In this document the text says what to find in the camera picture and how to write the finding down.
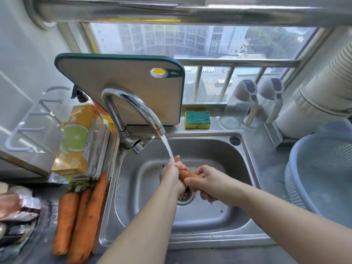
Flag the person's right hand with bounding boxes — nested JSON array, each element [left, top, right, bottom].
[[183, 165, 247, 208]]

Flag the person's left hand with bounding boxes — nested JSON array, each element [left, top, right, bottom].
[[160, 155, 190, 195]]

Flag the chrome faucet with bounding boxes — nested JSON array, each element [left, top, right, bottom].
[[101, 88, 166, 155]]

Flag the slim orange carrot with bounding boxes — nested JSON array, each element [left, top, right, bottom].
[[74, 187, 94, 226]]

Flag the blue plastic colander basin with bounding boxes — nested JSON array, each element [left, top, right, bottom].
[[285, 133, 352, 228]]

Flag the orange carrot with leafy stem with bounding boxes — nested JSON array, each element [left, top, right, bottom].
[[52, 184, 82, 256]]

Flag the person's right forearm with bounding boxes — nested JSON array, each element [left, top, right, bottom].
[[239, 187, 352, 264]]

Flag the person's left forearm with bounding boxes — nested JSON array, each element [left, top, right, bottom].
[[98, 187, 187, 264]]

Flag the steel drain strainer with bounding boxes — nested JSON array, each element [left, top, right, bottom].
[[177, 185, 195, 206]]

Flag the stainless steel sink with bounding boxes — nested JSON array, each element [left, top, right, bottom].
[[99, 130, 275, 249]]

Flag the yellow green sponge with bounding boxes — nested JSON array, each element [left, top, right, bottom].
[[184, 110, 212, 129]]

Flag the white plastic tray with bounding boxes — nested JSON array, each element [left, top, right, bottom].
[[71, 118, 110, 181]]

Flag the glass pitcher with grey lid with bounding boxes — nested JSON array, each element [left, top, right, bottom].
[[219, 79, 259, 130], [243, 77, 284, 129]]

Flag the transparent plastic packet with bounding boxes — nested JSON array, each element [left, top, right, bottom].
[[84, 118, 106, 176]]

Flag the yellow dish soap pump bottle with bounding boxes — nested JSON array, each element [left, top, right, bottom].
[[71, 85, 116, 124]]

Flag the orange box with lime picture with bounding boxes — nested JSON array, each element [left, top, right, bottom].
[[51, 104, 98, 176]]

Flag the clear plastic bag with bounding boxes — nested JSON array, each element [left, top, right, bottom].
[[48, 173, 72, 184]]

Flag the beige green-rimmed cutting board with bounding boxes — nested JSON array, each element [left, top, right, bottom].
[[54, 53, 186, 126]]

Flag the window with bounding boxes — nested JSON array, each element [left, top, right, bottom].
[[82, 22, 330, 105]]

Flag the white capped bottle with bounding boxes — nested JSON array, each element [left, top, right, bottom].
[[8, 185, 33, 197]]

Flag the steel overhead pipe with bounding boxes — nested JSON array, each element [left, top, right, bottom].
[[23, 0, 352, 30]]

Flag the dark soy sauce bottle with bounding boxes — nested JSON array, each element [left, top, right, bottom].
[[0, 222, 36, 245]]

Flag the white duct pipe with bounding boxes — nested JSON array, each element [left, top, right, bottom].
[[275, 33, 352, 139]]

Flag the steel window guard rail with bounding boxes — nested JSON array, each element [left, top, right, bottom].
[[176, 58, 300, 103]]

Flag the white wall hook rack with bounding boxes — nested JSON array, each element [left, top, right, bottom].
[[5, 85, 71, 153]]

